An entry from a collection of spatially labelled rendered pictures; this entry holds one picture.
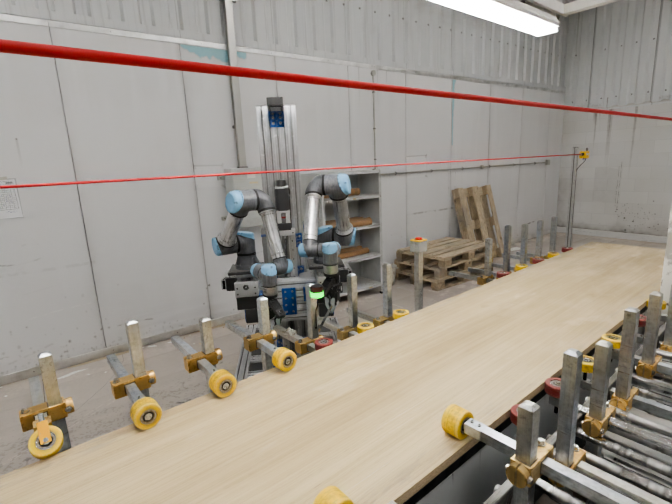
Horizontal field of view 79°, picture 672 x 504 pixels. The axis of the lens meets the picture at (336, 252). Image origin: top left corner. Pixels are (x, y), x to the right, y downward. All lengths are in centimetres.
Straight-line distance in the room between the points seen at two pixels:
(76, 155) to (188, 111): 105
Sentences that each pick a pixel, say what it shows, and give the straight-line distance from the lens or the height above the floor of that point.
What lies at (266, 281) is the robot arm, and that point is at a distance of 207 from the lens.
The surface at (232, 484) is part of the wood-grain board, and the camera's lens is 119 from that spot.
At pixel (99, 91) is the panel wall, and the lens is 424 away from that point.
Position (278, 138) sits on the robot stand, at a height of 183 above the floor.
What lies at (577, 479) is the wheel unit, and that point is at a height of 96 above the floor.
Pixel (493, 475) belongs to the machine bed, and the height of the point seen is 66.
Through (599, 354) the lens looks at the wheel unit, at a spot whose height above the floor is 108.
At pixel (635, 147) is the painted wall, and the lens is 936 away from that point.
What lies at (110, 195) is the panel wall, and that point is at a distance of 418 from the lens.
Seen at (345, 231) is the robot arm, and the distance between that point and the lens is 251.
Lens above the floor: 167
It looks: 12 degrees down
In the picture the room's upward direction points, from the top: 3 degrees counter-clockwise
